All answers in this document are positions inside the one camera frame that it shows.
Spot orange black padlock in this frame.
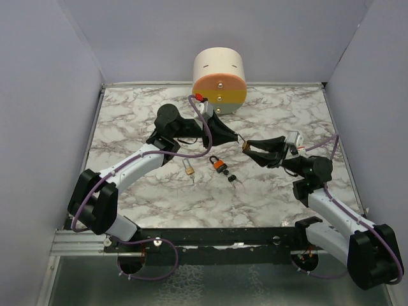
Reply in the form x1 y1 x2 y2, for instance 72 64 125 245
209 156 228 173

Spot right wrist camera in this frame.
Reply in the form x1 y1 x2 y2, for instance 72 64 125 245
286 131 306 159

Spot aluminium frame rail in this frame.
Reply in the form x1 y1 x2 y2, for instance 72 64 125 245
50 230 106 256

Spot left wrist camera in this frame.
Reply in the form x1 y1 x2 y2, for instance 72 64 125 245
194 93 214 120

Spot black keys of orange padlock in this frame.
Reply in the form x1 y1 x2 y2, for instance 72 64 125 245
222 170 242 188

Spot round three-drawer storage box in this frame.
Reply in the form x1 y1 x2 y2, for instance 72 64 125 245
192 47 247 115

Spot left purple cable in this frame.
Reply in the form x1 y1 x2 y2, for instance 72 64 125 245
71 94 215 281

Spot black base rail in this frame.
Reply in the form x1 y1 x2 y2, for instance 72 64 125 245
97 227 310 265

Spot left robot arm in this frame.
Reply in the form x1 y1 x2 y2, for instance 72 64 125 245
68 101 238 252

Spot brass padlock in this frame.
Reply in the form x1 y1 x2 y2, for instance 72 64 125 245
238 134 251 152
182 158 194 175

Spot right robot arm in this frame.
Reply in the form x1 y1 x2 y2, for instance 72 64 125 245
242 131 404 290

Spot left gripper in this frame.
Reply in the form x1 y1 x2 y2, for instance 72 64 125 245
173 110 239 149

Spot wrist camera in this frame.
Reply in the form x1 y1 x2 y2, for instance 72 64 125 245
286 131 306 159
194 93 214 120

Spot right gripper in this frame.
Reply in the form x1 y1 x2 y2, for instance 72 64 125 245
244 136 307 179

